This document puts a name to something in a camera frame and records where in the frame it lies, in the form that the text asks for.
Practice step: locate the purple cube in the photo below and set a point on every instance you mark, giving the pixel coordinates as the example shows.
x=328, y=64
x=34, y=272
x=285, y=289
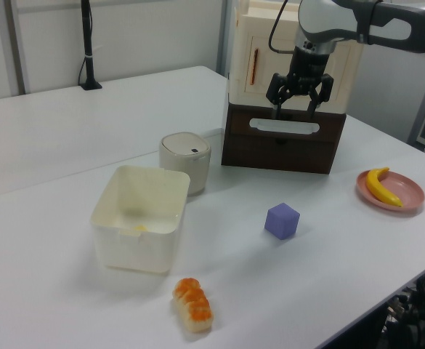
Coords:
x=281, y=221

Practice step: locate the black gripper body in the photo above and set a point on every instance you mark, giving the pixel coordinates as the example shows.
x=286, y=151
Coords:
x=308, y=71

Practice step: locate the beige lidded trash can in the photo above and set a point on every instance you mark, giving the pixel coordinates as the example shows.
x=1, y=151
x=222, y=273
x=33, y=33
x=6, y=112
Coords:
x=186, y=171

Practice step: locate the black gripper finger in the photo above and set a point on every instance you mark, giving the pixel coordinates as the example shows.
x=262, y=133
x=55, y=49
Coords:
x=278, y=91
x=324, y=91

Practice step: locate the small yellow item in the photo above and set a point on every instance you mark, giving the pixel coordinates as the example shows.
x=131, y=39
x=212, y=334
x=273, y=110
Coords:
x=139, y=228

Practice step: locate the cream plastic box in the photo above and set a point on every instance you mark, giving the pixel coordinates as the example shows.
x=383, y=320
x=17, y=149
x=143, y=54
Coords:
x=136, y=251

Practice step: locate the yellow banana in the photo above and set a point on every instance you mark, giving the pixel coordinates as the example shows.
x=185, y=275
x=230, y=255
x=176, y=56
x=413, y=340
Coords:
x=377, y=189

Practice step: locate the toy bread with orange glaze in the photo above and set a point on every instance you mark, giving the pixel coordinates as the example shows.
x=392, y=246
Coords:
x=193, y=307

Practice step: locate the pink plate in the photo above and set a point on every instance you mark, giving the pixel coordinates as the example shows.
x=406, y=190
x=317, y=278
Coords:
x=406, y=189

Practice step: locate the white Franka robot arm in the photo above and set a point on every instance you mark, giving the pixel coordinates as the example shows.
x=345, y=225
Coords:
x=390, y=22

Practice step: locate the dark brown wooden drawer box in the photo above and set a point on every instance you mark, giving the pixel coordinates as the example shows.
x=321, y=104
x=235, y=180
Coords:
x=277, y=152

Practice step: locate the black pole stand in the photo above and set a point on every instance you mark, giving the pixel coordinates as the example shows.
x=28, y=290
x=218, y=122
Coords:
x=88, y=43

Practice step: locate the cream plastic cabinet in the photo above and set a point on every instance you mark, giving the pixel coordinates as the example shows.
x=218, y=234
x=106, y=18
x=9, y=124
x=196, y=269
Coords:
x=241, y=54

